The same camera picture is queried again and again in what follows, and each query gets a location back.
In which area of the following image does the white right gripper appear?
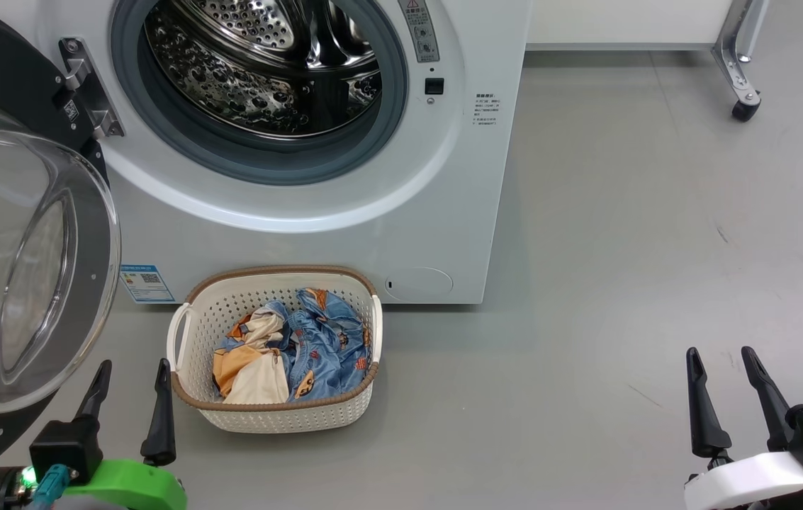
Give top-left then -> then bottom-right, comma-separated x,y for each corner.
683,346 -> 803,510

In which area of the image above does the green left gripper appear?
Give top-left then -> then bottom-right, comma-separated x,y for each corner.
0,358 -> 188,510

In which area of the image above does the round black glass washer door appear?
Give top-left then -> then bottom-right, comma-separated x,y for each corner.
0,0 -> 122,489

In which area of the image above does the cream and orange garment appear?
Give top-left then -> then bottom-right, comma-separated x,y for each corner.
213,312 -> 291,404

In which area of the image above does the blue cartoon print garment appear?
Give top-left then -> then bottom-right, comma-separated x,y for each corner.
259,288 -> 372,403

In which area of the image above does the cream perforated laundry basket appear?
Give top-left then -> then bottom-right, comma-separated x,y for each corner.
166,266 -> 383,434

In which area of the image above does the grey rubber door gasket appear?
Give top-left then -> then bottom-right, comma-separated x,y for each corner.
111,0 -> 409,186

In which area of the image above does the white front-load washing machine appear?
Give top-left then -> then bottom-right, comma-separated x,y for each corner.
0,0 -> 533,305

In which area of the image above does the metal washer door hinge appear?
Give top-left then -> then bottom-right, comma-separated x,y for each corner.
57,37 -> 125,139

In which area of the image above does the blue energy label sticker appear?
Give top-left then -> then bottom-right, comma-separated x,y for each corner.
119,264 -> 175,304

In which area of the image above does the round drain filter cover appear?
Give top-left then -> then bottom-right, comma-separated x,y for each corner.
384,267 -> 454,301

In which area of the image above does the metal partition leg with caster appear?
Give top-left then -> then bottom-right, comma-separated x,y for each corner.
712,0 -> 770,123

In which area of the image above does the stainless steel washer drum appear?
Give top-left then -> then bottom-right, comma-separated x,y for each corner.
145,0 -> 382,137

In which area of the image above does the small printed text label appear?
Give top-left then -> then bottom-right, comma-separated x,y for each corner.
473,92 -> 502,128

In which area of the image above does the white rolling partition board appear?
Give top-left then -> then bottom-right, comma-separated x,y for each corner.
525,0 -> 735,50

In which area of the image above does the grey warning label sticker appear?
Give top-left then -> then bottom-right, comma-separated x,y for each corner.
398,0 -> 441,63

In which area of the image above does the teal left camera cable connector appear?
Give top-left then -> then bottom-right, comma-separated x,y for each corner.
26,464 -> 72,510

